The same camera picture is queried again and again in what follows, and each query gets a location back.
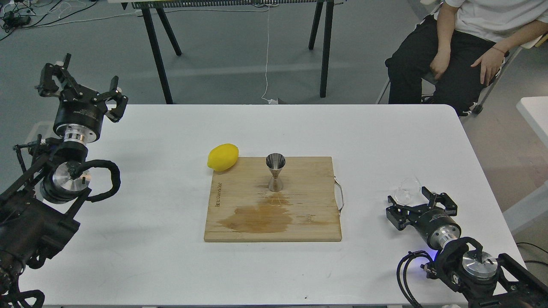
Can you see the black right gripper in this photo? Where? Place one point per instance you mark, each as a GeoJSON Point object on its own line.
{"type": "Point", "coordinates": [436, 226]}

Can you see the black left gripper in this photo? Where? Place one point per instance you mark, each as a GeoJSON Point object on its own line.
{"type": "Point", "coordinates": [79, 115]}

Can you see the white side table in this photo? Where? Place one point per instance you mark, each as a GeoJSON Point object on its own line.
{"type": "Point", "coordinates": [535, 205]}

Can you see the wooden cutting board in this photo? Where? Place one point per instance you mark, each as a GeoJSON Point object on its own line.
{"type": "Point", "coordinates": [241, 207]}

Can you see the black-legged background table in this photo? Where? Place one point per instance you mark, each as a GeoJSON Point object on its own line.
{"type": "Point", "coordinates": [217, 43]}

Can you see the seated person in white shirt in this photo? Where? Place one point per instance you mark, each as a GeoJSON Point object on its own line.
{"type": "Point", "coordinates": [466, 42]}

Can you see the person's left hand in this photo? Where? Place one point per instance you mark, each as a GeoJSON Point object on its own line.
{"type": "Point", "coordinates": [490, 63]}

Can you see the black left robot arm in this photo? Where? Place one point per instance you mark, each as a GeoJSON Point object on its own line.
{"type": "Point", "coordinates": [38, 209]}

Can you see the yellow lemon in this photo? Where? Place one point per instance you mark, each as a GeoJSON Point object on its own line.
{"type": "Point", "coordinates": [223, 157]}

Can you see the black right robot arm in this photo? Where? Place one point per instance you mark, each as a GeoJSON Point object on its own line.
{"type": "Point", "coordinates": [461, 263]}

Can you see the clear glass cup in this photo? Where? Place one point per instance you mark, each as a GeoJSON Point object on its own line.
{"type": "Point", "coordinates": [409, 188]}

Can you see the steel jigger measuring cup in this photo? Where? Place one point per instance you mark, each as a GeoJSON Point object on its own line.
{"type": "Point", "coordinates": [275, 162]}

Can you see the person's right hand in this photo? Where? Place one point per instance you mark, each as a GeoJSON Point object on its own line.
{"type": "Point", "coordinates": [440, 62]}

